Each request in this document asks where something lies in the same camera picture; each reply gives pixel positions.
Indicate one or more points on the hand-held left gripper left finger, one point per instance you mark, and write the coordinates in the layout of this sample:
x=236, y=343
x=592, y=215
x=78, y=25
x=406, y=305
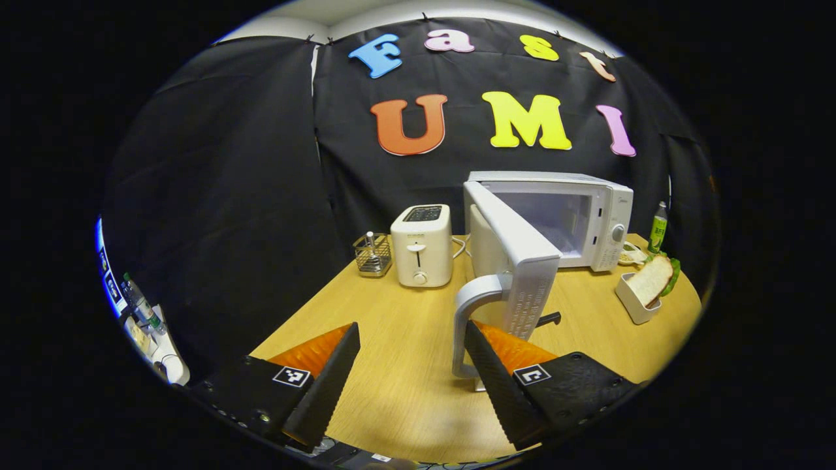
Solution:
x=326, y=385

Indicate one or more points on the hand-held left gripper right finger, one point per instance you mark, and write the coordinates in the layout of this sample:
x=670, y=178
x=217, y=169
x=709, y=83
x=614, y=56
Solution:
x=496, y=388

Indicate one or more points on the white microwave oven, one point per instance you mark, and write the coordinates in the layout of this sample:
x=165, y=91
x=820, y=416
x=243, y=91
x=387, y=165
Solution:
x=516, y=261

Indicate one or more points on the sandwich with lettuce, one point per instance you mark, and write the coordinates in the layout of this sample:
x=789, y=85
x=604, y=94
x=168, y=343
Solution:
x=651, y=281

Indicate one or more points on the white toaster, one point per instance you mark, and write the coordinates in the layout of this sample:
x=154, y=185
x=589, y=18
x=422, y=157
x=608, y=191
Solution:
x=421, y=251

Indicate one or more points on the white rectangular tray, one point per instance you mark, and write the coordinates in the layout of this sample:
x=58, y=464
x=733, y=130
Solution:
x=633, y=307

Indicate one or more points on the white divided dish of beans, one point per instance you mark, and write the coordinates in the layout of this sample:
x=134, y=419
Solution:
x=630, y=254

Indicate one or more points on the clear plastic water bottle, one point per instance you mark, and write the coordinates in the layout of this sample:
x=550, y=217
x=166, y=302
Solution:
x=140, y=303

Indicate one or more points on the black backdrop cloth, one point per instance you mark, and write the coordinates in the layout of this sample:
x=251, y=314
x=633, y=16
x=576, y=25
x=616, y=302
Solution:
x=228, y=196

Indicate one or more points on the green drink bottle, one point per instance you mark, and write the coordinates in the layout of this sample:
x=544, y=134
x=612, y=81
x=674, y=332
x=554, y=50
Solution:
x=658, y=228

